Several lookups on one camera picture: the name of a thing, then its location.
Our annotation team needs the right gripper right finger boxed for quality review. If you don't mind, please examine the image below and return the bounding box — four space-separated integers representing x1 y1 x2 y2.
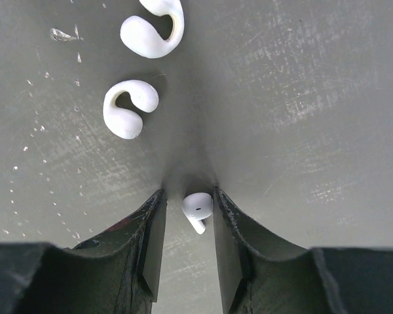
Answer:
213 188 393 313

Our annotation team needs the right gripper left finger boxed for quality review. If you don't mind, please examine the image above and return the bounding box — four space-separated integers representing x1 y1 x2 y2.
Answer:
0 189 167 313

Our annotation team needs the white earbud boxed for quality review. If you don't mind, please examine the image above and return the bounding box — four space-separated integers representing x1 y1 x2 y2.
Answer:
120 0 185 59
102 80 160 140
182 192 213 235

